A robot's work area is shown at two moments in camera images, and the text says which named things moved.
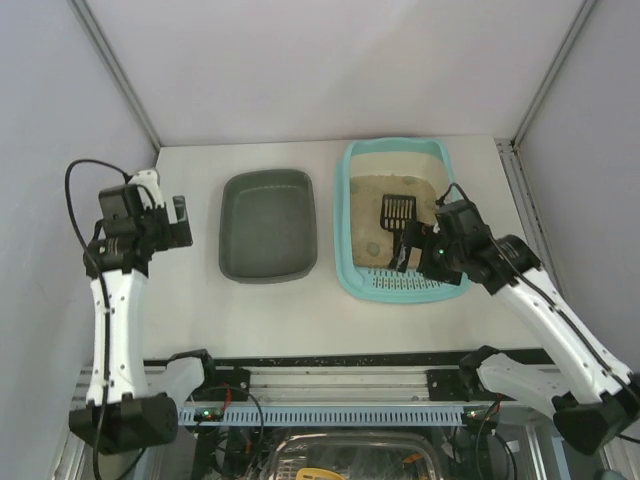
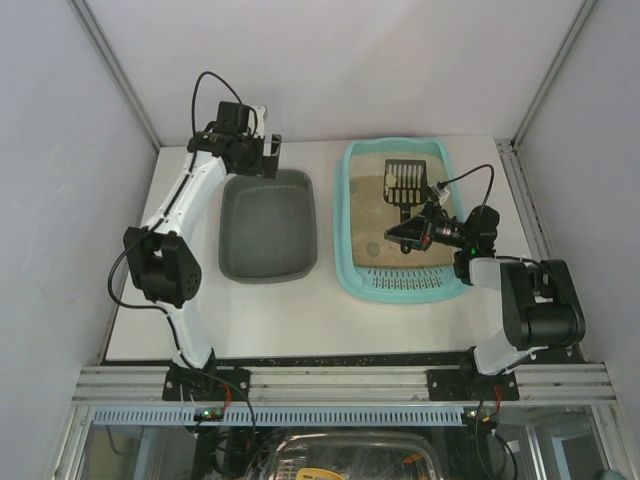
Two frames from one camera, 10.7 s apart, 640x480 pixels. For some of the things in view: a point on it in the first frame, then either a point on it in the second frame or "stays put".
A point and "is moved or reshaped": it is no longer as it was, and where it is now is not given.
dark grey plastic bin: x=267 y=226 stays put
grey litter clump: x=373 y=248 stays put
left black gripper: x=179 y=230 to x=257 y=157
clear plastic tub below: x=357 y=456 stays put
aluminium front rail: x=312 y=386 stays put
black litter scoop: x=396 y=212 is moved or reshaped
